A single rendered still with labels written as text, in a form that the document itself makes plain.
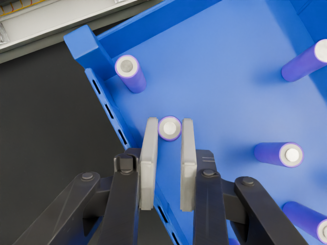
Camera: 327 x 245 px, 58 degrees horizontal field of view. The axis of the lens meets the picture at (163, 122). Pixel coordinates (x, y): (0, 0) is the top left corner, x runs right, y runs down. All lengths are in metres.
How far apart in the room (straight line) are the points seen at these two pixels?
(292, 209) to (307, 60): 0.12
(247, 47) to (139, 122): 0.12
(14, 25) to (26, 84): 0.19
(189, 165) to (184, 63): 0.15
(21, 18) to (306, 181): 0.62
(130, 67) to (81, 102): 0.59
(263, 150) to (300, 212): 0.06
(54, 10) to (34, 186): 0.43
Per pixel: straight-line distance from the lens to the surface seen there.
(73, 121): 0.80
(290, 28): 0.32
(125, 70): 0.22
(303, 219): 0.26
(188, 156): 0.16
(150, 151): 0.16
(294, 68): 0.27
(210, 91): 0.28
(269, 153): 0.24
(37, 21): 0.71
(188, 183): 0.16
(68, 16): 0.70
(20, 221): 0.87
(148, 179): 0.16
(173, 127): 0.21
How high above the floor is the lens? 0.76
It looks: 85 degrees down
